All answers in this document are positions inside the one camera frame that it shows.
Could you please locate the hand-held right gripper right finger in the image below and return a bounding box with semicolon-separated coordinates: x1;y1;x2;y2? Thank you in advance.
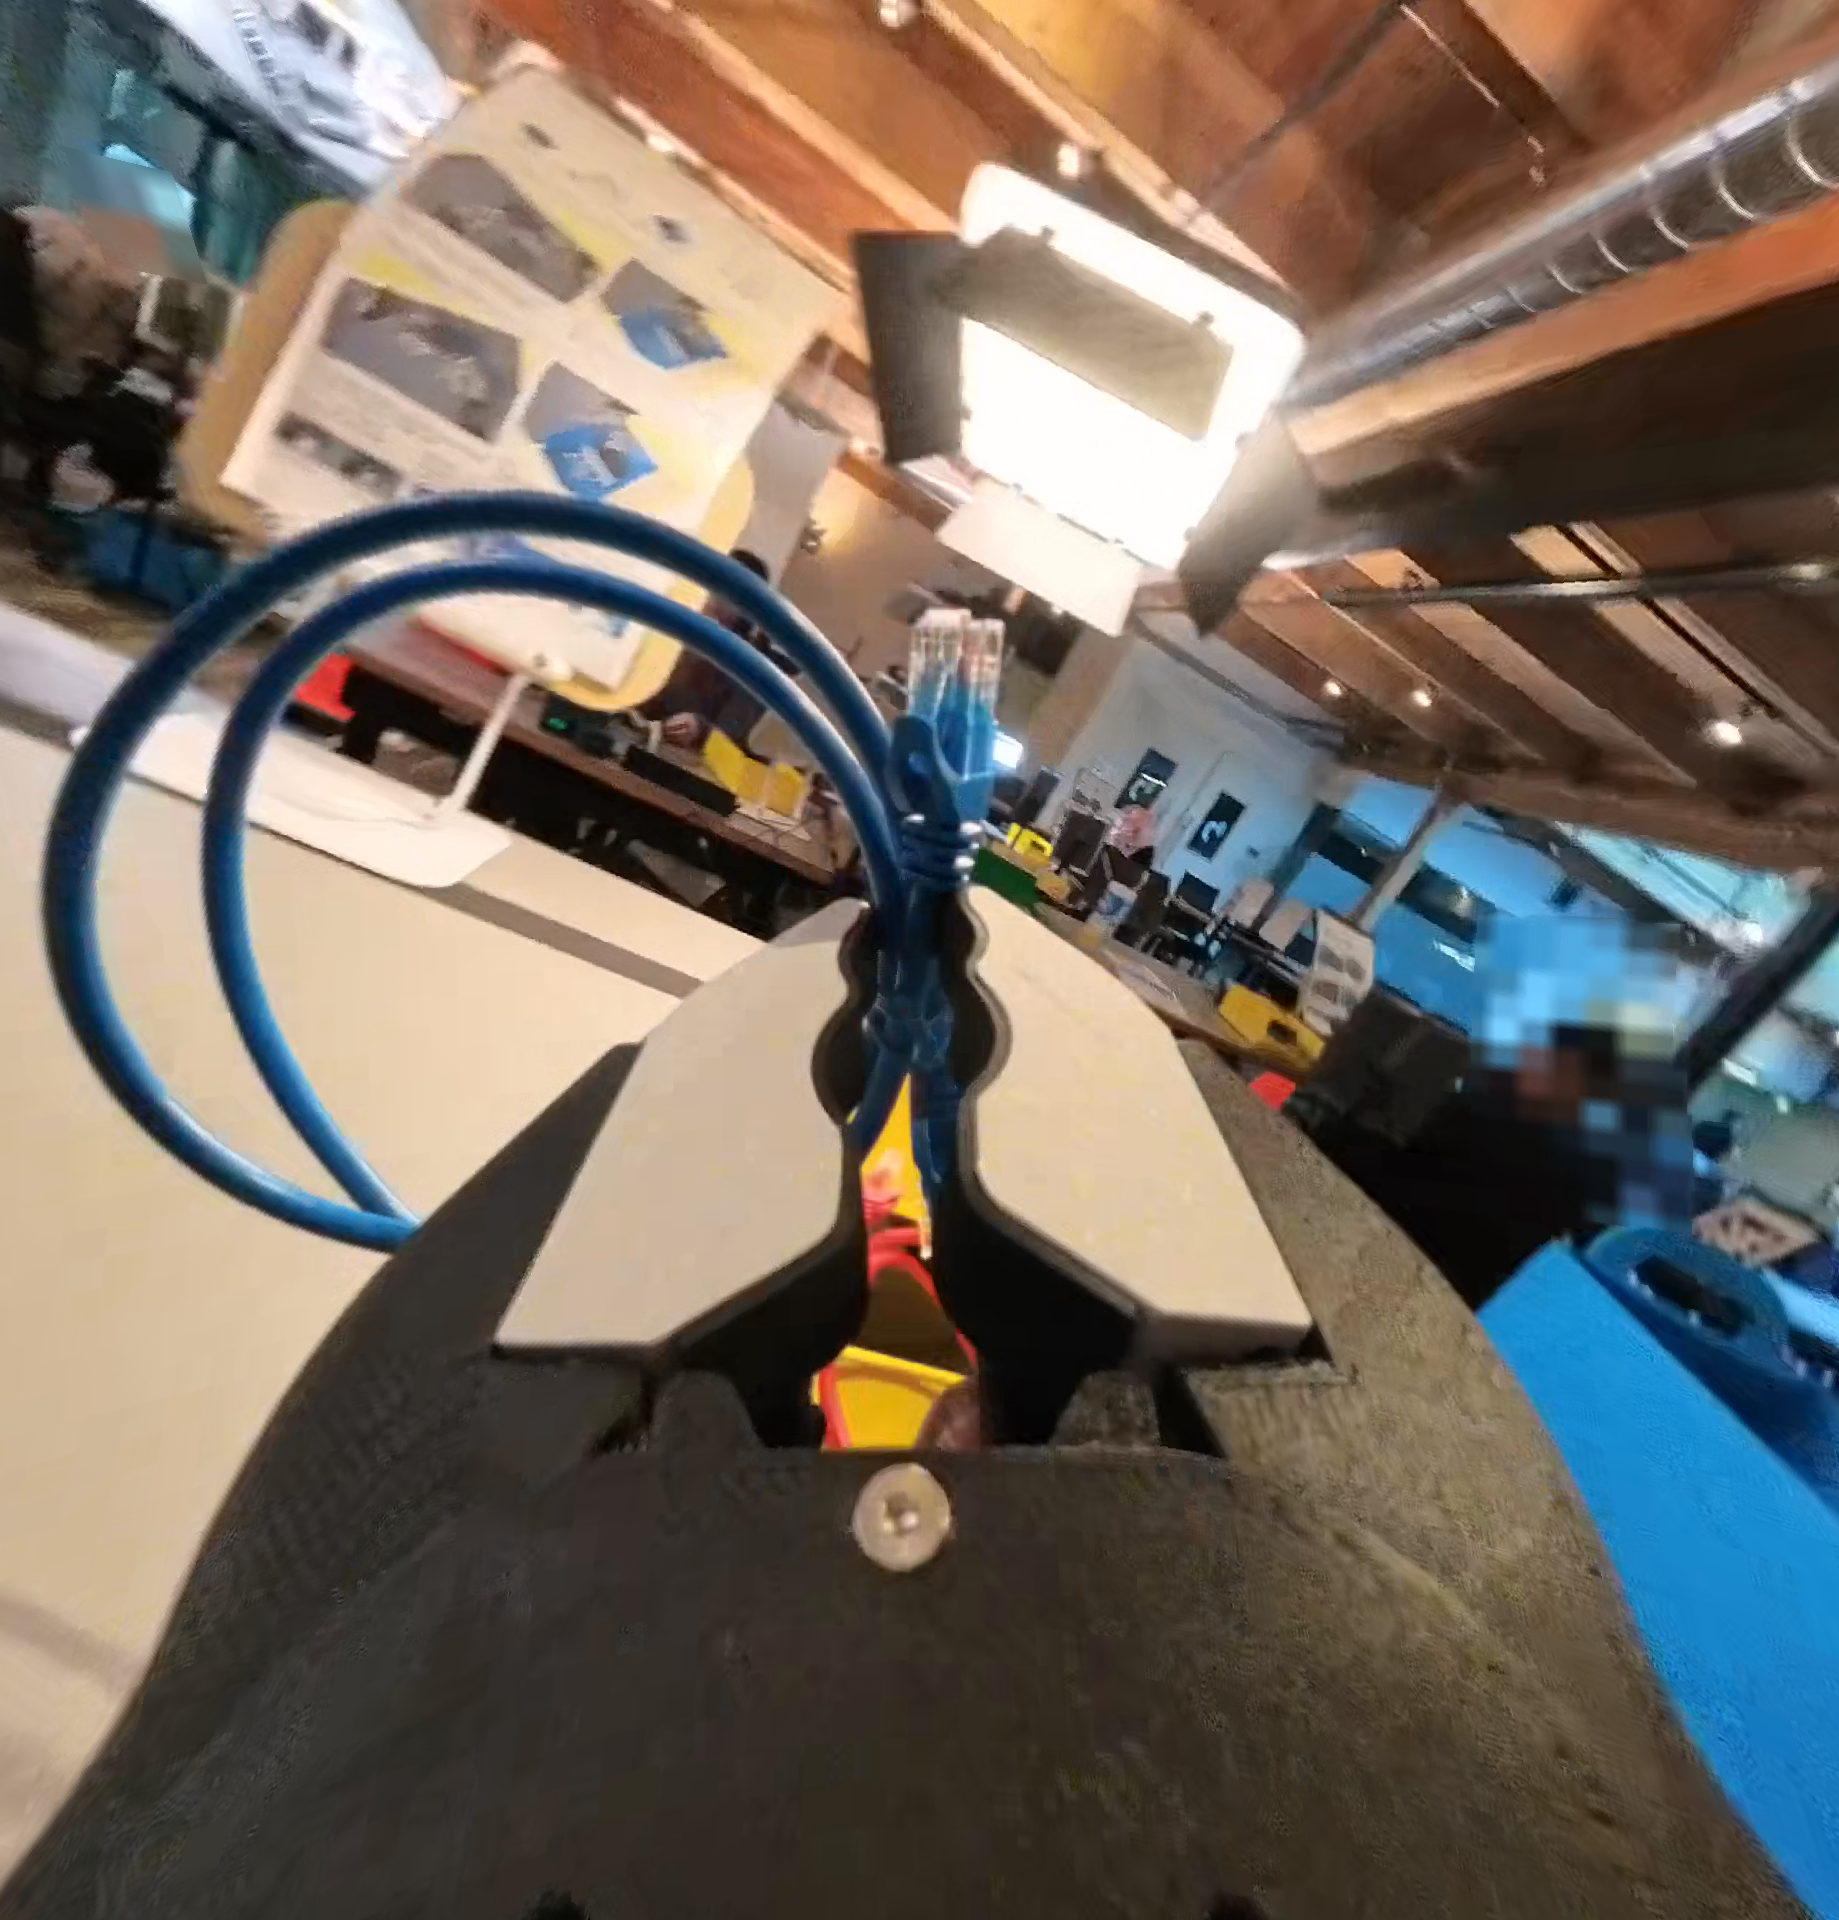
931;888;1315;1412

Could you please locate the white board stand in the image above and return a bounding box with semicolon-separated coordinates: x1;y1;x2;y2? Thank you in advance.
72;644;576;890

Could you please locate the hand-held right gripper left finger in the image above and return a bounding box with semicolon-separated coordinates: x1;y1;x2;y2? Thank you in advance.
494;899;879;1381

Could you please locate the blue ethernet cable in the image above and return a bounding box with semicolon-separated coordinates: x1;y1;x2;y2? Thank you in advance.
44;491;1011;1253

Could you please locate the small yellow bin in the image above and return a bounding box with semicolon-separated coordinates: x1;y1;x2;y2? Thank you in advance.
702;726;808;820

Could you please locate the yellow plastic bin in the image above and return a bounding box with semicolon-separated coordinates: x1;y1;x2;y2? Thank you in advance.
814;1079;981;1454

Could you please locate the large blue storage bin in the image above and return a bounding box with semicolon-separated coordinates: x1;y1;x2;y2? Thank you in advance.
1477;1226;1839;1920

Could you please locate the wooden instruction board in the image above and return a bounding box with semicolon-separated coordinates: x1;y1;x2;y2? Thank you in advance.
176;65;845;708

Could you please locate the studio light panel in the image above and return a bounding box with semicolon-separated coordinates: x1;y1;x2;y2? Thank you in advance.
851;162;1341;635

